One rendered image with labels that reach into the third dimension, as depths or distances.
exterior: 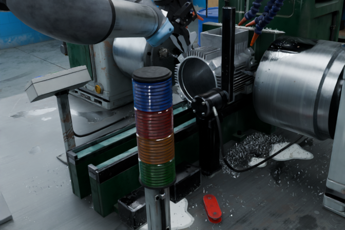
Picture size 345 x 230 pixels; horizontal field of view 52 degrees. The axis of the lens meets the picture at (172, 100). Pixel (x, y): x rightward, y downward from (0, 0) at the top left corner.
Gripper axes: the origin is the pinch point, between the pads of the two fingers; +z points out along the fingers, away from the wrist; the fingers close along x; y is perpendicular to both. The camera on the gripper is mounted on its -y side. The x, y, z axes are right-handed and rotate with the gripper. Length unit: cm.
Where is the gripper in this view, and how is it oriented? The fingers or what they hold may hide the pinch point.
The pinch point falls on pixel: (185, 52)
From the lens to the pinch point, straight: 112.0
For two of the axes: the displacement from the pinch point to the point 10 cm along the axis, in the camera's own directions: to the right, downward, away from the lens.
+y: 5.9, -7.2, 3.6
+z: 3.9, 6.5, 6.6
